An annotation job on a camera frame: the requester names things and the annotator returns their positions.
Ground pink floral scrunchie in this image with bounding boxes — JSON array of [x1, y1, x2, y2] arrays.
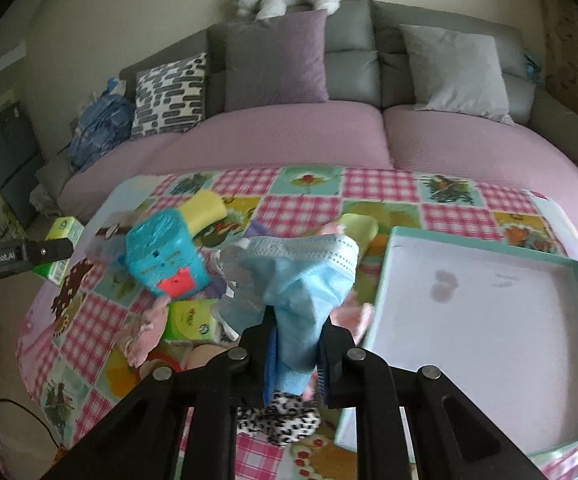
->
[[125, 296, 172, 367]]

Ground green tissue pack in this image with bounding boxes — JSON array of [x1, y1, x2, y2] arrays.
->
[[162, 299, 219, 344]]

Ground leopard print scrunchie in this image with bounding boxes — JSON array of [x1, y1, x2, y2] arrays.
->
[[237, 391, 321, 448]]

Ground pink white striped fluffy cloth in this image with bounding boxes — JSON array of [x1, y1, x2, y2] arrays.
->
[[330, 290, 374, 344]]

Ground blue surgical face mask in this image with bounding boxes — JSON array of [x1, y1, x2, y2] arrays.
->
[[212, 233, 359, 396]]

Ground green tissue box on floor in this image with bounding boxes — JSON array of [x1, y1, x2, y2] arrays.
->
[[33, 217, 84, 285]]

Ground dark cabinet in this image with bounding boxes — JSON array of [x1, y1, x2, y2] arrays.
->
[[0, 102, 45, 228]]

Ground white tray with teal rim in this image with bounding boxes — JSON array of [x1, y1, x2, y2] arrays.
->
[[362, 226, 578, 457]]

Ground turquoise plastic toy box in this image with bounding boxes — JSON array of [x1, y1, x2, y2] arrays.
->
[[124, 208, 210, 300]]

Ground colourful patchwork tablecloth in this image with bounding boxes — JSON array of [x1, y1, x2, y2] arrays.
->
[[14, 166, 578, 480]]

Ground blue crumpled clothes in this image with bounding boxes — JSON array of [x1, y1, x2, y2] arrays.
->
[[68, 78, 135, 174]]

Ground yellow sponge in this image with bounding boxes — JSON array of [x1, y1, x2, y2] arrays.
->
[[177, 190, 227, 237]]

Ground black white patterned cushion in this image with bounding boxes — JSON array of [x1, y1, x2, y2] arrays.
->
[[130, 52, 206, 140]]

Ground purple cushion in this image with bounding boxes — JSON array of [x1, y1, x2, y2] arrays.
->
[[206, 11, 329, 112]]

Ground grey sofa with pink cover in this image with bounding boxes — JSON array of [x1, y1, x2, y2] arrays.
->
[[37, 0, 578, 232]]

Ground light grey cushion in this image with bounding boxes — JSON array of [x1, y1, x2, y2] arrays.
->
[[400, 25, 513, 125]]

